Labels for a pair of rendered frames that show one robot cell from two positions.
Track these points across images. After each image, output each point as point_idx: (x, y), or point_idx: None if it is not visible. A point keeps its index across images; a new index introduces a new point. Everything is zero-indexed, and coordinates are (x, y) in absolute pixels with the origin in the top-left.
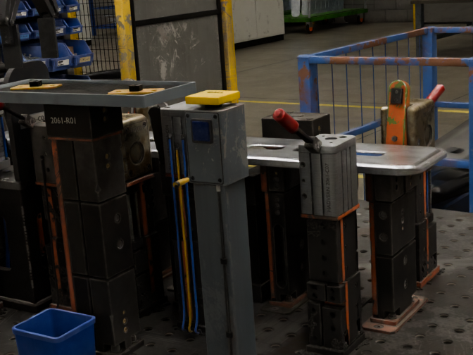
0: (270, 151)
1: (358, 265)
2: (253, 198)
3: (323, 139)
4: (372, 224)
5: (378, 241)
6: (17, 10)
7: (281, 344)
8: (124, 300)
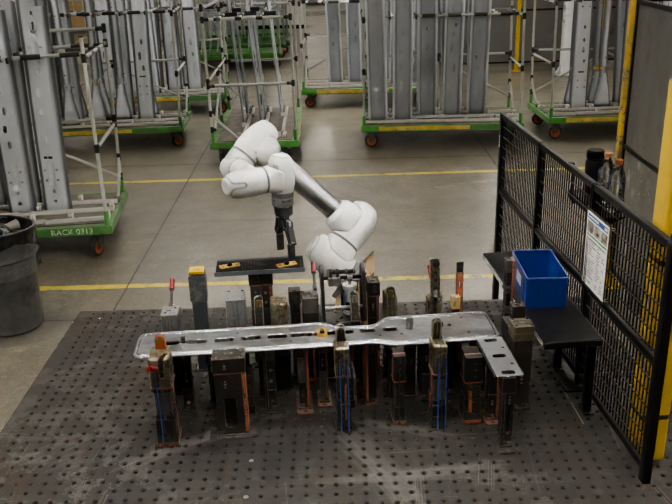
0: (216, 336)
1: (204, 440)
2: None
3: (171, 309)
4: None
5: None
6: (277, 230)
7: (201, 383)
8: None
